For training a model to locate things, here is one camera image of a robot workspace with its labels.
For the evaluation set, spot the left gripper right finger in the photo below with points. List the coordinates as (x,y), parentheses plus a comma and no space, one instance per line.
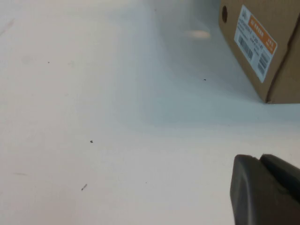
(283,175)

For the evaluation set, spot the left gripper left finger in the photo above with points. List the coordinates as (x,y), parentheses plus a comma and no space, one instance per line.
(253,199)

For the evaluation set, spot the brown cardboard shoe box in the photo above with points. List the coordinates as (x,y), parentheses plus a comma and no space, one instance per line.
(282,18)

